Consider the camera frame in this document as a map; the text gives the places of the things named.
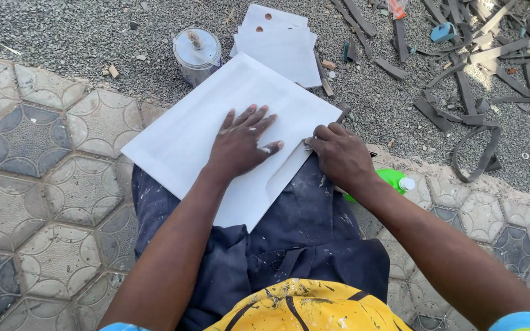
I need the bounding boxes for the person's right hand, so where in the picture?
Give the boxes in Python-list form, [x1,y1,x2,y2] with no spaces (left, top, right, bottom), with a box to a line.
[305,123,378,195]

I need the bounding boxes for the green bottle with white cap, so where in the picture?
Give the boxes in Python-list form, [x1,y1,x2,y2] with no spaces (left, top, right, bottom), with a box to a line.
[344,168,417,203]

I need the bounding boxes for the small plain white panel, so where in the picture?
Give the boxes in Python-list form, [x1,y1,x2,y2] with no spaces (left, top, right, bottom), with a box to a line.
[231,27,323,89]

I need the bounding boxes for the light blue plastic object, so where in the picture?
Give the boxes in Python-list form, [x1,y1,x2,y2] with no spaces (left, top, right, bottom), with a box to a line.
[430,21,457,43]

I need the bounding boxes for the person's left hand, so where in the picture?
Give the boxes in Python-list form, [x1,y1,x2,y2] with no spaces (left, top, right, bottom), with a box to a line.
[206,104,285,183]

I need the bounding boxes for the frayed brush stick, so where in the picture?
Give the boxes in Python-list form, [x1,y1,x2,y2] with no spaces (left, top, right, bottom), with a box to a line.
[187,29,204,51]

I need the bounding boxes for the orange plastic wrapper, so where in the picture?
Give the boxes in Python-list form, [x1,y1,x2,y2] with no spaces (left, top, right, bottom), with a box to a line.
[386,0,407,20]

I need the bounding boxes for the heap of grey offcut strips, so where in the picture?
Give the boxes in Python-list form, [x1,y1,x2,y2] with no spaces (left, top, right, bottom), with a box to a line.
[329,0,530,184]

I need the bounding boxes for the white panel with round hole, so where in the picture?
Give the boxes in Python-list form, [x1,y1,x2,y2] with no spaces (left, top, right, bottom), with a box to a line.
[236,17,317,38]
[242,4,309,28]

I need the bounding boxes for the thin wooden stick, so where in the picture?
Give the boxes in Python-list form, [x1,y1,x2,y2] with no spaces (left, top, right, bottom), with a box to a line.
[313,48,336,97]

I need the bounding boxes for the dark blue work trousers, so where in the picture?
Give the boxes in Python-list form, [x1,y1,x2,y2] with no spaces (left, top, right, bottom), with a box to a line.
[131,154,391,331]

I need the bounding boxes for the large white board panel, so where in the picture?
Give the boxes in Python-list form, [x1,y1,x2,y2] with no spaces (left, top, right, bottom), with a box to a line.
[121,52,343,233]

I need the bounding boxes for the silver metal paint can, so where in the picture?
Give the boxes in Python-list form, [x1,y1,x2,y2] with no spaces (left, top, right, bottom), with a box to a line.
[172,27,223,88]

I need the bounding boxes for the yellow paint-stained shirt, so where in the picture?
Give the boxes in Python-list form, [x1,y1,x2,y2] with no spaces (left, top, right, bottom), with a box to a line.
[203,278,414,331]

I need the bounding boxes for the small teal strip piece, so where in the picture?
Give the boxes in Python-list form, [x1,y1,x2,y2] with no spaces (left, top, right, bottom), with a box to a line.
[342,40,359,63]

